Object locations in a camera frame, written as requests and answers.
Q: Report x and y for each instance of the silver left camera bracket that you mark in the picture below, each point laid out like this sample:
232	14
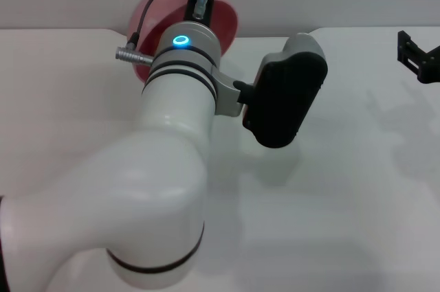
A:
227	96

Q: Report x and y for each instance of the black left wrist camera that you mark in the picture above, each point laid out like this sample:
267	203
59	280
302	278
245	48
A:
285	96

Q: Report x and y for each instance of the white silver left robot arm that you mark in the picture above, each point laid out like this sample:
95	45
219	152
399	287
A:
154	168

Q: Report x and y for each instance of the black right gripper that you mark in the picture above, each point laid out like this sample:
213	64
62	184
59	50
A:
434	68

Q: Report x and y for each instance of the pink plastic bowl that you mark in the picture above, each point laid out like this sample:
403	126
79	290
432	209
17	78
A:
225	20

